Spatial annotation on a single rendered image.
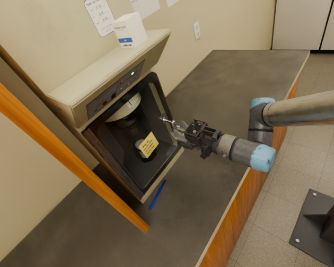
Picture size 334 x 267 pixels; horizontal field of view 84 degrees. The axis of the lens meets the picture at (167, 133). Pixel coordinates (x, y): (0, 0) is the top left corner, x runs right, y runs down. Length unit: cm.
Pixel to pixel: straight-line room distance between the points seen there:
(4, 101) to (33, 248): 81
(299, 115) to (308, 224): 132
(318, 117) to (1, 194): 111
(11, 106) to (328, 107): 58
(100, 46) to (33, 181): 72
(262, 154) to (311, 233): 126
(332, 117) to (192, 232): 54
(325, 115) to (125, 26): 47
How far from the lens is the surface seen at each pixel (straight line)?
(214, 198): 78
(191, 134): 61
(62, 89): 46
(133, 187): 73
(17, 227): 116
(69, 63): 50
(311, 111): 53
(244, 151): 57
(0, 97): 38
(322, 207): 188
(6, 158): 98
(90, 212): 97
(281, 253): 171
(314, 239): 177
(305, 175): 200
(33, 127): 40
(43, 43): 49
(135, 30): 50
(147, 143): 69
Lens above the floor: 165
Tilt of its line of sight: 43 degrees down
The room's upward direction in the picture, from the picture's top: 23 degrees counter-clockwise
